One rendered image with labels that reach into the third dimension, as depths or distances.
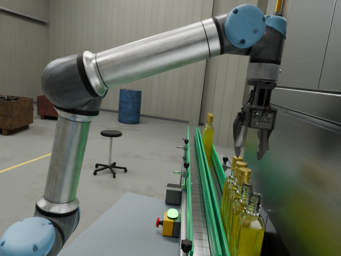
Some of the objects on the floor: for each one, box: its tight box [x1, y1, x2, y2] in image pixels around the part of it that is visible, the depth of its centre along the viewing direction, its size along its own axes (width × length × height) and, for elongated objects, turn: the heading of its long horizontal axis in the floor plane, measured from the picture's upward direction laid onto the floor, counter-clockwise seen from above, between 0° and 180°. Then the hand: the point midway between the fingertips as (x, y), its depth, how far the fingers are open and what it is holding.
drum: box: [118, 88, 142, 124], centre depth 733 cm, size 62×62×93 cm
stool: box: [93, 130, 127, 178], centre depth 364 cm, size 48×46×57 cm
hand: (247, 153), depth 73 cm, fingers open, 5 cm apart
